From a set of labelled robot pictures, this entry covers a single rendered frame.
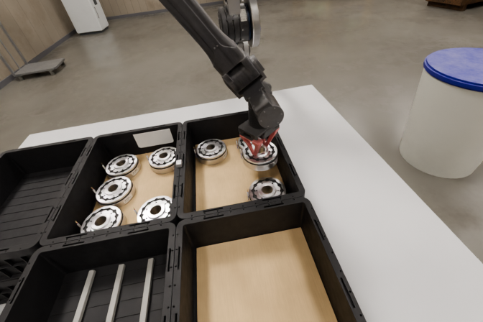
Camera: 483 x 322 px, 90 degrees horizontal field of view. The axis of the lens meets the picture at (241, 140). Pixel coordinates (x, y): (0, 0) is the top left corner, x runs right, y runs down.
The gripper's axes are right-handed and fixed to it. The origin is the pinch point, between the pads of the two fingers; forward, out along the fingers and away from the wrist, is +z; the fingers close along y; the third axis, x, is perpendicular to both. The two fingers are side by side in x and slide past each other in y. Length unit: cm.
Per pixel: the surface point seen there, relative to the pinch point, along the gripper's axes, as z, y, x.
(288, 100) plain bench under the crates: 23, 60, 29
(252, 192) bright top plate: 7.1, -9.1, -4.9
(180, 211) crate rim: 0.4, -27.6, 0.5
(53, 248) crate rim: 1, -51, 14
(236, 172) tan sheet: 10.3, -4.7, 6.0
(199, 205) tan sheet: 10.5, -20.3, 5.4
